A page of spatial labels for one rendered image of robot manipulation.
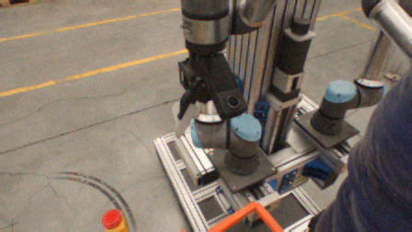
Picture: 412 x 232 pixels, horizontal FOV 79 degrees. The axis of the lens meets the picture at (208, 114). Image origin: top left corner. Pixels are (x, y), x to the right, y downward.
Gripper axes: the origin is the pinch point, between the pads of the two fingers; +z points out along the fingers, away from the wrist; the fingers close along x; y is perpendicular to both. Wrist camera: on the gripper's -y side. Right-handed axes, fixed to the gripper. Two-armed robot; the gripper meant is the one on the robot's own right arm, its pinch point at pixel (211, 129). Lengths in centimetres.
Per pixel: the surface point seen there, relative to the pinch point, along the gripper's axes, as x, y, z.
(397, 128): -8.6, -26.5, -19.7
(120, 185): 30, 109, 152
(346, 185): -12.9, -23.9, -2.1
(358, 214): -8.6, -28.6, -4.5
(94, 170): 48, 135, 152
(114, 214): 28, 20, 48
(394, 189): -8.0, -29.9, -13.3
